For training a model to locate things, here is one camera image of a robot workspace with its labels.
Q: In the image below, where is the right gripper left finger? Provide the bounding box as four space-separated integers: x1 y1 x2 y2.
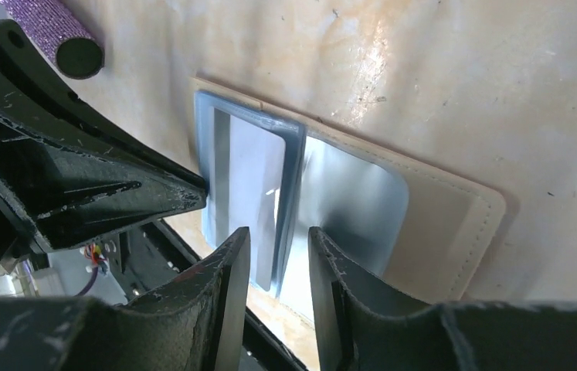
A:
0 227 250 370

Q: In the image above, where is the beige card holder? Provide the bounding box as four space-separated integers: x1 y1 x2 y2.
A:
192 77 506 319

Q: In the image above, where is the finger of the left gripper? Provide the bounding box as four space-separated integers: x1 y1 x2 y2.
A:
0 19 200 179
0 84 207 253

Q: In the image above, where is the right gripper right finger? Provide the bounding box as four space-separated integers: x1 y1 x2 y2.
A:
308 227 577 370

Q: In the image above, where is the purple glitter microphone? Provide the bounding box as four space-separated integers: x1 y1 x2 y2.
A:
0 0 104 80

